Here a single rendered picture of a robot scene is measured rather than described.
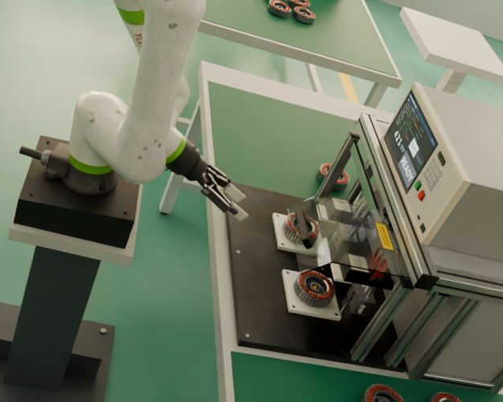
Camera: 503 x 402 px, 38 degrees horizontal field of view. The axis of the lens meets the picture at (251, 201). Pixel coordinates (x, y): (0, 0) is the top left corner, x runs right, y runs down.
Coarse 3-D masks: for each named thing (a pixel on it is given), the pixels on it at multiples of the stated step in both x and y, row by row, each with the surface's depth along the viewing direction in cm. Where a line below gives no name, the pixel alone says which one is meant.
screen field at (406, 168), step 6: (402, 156) 194; (408, 156) 191; (402, 162) 193; (408, 162) 190; (402, 168) 192; (408, 168) 190; (402, 174) 192; (408, 174) 189; (414, 174) 186; (408, 180) 188; (408, 186) 188
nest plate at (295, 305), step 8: (288, 272) 203; (296, 272) 204; (288, 280) 200; (288, 288) 198; (288, 296) 195; (296, 296) 196; (288, 304) 193; (296, 304) 194; (304, 304) 195; (336, 304) 200; (296, 312) 193; (304, 312) 193; (312, 312) 194; (320, 312) 195; (328, 312) 196; (336, 312) 197; (336, 320) 196
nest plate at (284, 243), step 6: (276, 216) 221; (282, 216) 222; (276, 222) 218; (282, 222) 219; (276, 228) 216; (282, 228) 217; (276, 234) 214; (282, 234) 215; (276, 240) 213; (282, 240) 213; (288, 240) 214; (282, 246) 210; (288, 246) 211; (294, 246) 212
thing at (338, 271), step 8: (336, 264) 197; (336, 272) 194; (344, 272) 193; (352, 272) 191; (360, 272) 191; (368, 272) 192; (336, 280) 193; (344, 280) 192; (352, 280) 193; (360, 280) 193; (368, 280) 194; (376, 280) 195; (384, 280) 196; (368, 288) 200; (384, 288) 196; (392, 288) 196; (368, 296) 198
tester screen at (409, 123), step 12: (408, 108) 197; (396, 120) 202; (408, 120) 195; (420, 120) 189; (408, 132) 194; (420, 132) 188; (396, 144) 199; (408, 144) 192; (420, 144) 186; (432, 144) 181; (420, 168) 184
